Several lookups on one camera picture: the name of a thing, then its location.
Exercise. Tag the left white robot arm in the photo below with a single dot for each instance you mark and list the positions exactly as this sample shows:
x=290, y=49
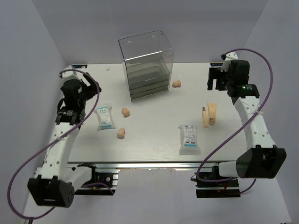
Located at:
x=54, y=184

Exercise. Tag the blue table label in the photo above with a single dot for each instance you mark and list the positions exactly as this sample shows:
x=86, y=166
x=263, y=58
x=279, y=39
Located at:
x=79, y=66
x=216, y=64

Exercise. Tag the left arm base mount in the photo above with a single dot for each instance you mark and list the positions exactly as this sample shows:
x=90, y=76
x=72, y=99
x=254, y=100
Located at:
x=103, y=181

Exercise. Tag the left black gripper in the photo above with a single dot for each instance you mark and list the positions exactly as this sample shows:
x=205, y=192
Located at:
x=91, y=90

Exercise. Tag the wide beige cream tube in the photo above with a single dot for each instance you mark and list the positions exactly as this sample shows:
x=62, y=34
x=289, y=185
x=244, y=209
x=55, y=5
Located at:
x=212, y=109

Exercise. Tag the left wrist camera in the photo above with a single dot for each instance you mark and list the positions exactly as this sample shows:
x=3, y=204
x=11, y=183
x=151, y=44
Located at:
x=69, y=75

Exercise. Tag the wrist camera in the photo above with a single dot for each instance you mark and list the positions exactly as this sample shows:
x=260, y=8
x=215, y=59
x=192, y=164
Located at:
x=69, y=75
x=227, y=58

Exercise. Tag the right blue table label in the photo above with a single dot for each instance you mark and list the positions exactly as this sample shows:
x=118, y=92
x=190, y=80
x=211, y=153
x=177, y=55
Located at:
x=216, y=64

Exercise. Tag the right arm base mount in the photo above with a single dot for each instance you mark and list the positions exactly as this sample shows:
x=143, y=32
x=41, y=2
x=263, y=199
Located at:
x=219, y=189

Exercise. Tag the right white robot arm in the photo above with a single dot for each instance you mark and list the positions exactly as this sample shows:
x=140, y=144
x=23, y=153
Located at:
x=262, y=159

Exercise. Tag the cotton pad packet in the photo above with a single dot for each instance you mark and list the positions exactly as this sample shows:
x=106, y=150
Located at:
x=188, y=140
x=104, y=115

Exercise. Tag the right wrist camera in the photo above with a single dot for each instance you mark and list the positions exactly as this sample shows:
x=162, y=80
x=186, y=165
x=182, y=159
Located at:
x=227, y=58

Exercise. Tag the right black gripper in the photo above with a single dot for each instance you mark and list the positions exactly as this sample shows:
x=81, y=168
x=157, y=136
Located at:
x=214, y=73

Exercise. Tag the left blue table label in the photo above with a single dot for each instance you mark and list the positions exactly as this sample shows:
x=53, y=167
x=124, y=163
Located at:
x=79, y=66

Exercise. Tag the clear acrylic drawer organizer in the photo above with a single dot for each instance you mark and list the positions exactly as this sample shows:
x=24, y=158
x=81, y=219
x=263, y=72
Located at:
x=147, y=62

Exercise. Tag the slim beige concealer tube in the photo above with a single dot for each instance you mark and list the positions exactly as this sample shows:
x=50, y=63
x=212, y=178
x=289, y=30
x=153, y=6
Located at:
x=204, y=118

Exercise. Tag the beige sponge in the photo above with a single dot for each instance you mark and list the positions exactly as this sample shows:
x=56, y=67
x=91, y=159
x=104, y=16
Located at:
x=121, y=133
x=176, y=84
x=125, y=112

